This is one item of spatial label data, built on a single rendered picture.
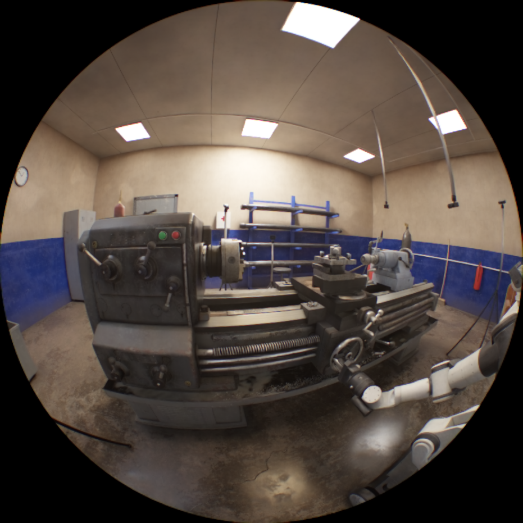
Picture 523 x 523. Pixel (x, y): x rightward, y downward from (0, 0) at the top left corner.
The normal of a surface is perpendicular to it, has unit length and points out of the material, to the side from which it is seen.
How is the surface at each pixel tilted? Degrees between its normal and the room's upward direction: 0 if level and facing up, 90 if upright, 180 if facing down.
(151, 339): 32
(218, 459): 0
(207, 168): 90
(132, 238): 90
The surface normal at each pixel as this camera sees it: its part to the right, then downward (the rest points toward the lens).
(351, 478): 0.02, -0.99
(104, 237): 0.24, 0.15
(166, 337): 0.14, -0.76
